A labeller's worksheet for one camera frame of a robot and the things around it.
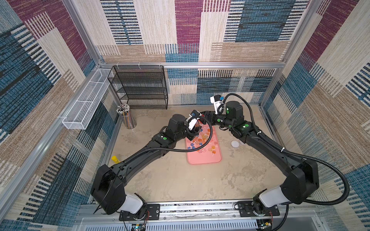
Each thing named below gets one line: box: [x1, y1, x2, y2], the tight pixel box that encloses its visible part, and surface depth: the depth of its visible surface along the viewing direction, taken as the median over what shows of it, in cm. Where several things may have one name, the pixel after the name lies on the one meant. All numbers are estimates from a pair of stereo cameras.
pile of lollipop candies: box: [186, 127, 219, 157], surface depth 98 cm
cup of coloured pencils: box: [116, 103, 137, 130], surface depth 98 cm
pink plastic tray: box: [185, 124, 223, 166], surface depth 95 cm
